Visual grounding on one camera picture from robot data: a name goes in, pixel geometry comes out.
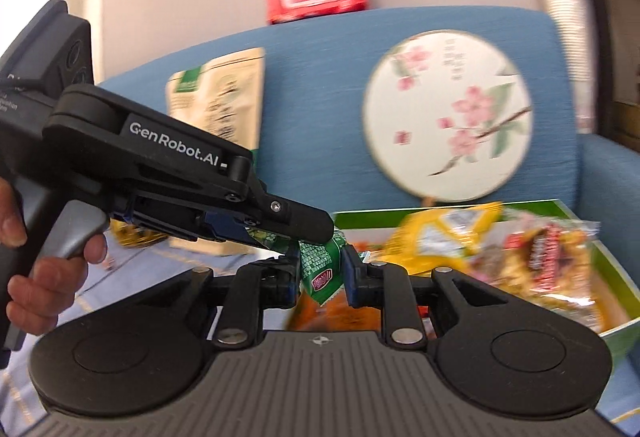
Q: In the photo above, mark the blue sofa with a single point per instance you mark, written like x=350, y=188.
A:
x=325, y=67

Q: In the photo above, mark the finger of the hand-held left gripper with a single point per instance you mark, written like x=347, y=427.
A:
x=300, y=222
x=225, y=227

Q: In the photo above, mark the woven rattan basket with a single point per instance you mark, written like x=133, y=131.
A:
x=130, y=237

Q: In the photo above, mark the green cardboard box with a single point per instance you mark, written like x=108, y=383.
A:
x=365, y=219

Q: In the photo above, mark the green snack packet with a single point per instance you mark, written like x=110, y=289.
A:
x=320, y=272

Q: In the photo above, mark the person's left hand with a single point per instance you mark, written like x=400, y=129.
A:
x=50, y=292

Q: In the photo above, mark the round floral fan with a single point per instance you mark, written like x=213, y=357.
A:
x=450, y=117

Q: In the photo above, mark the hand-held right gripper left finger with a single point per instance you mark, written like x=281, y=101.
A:
x=294, y=287

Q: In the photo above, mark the large beige green grain pouch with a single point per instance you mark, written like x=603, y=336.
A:
x=225, y=87

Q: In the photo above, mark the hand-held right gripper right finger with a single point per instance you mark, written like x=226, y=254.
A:
x=350, y=278

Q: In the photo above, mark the stack of paper cups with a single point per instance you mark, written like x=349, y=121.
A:
x=565, y=17

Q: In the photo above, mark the clear pasta snack packet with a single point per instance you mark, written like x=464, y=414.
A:
x=540, y=252

